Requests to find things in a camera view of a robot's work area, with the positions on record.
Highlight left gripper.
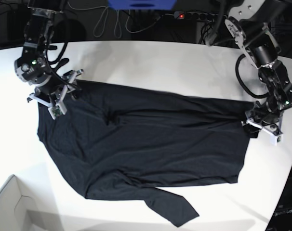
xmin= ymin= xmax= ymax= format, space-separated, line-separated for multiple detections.
xmin=242 ymin=103 xmax=283 ymax=140

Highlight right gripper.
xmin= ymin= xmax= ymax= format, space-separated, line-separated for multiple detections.
xmin=27 ymin=69 xmax=84 ymax=108

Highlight black t-shirt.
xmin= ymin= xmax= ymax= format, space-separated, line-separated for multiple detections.
xmin=38 ymin=81 xmax=257 ymax=227

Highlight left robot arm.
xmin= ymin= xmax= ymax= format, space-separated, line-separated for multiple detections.
xmin=206 ymin=0 xmax=292 ymax=144

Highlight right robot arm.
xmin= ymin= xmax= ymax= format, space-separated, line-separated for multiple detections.
xmin=14 ymin=0 xmax=84 ymax=119

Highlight blue plastic bin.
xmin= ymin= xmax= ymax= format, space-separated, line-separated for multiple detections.
xmin=108 ymin=0 xmax=177 ymax=10

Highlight white cardboard box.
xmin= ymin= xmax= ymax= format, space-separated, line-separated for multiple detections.
xmin=0 ymin=175 xmax=36 ymax=231

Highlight black power strip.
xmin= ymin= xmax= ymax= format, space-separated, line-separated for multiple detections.
xmin=173 ymin=11 xmax=219 ymax=22

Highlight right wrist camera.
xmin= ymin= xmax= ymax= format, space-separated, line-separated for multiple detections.
xmin=48 ymin=103 xmax=67 ymax=120

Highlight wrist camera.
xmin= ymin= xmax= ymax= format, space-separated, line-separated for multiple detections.
xmin=270 ymin=133 xmax=283 ymax=146
xmin=48 ymin=103 xmax=67 ymax=120

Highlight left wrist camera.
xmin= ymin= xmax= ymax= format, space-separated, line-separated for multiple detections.
xmin=270 ymin=133 xmax=283 ymax=146

